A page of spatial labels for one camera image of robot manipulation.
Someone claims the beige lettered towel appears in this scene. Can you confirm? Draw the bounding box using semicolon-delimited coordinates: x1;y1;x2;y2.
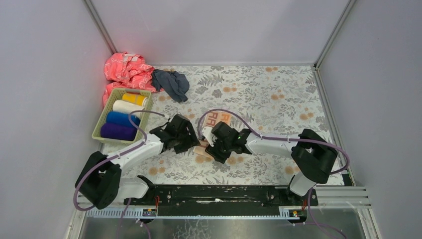
194;111;232;161

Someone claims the purple towel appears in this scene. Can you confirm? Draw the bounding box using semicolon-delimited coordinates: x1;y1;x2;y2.
100;123;137;141

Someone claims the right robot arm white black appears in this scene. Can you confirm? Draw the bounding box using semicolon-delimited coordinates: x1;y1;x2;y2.
201;122;338;196

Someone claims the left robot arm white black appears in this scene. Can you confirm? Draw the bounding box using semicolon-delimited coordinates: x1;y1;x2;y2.
73;114;200;211

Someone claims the dark grey cloth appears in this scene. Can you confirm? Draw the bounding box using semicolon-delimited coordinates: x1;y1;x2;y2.
151;69;190;103

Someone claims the yellow rolled towel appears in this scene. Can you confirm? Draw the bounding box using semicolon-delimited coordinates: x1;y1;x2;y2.
122;93;148;106

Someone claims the pale green plastic basket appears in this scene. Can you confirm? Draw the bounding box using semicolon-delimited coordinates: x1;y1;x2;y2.
92;88;153;144

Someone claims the floral table cloth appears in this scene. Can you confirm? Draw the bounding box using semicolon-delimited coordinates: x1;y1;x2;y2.
124;66;332;185

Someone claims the white rolled towel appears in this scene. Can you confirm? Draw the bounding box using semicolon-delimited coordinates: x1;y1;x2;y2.
112;100;144;114

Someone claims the blue rolled towel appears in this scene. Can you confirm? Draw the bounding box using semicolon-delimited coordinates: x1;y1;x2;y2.
105;111;141;128

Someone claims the pink patterned cloth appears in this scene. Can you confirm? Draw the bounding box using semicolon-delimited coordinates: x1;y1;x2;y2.
103;52;157;106

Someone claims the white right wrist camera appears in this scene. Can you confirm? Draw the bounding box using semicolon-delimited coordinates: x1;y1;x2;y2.
201;126;217;147

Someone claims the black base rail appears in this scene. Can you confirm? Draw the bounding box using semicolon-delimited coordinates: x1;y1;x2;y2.
124;184;318;217

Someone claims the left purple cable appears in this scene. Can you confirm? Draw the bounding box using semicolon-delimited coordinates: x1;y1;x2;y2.
73;110;167;239

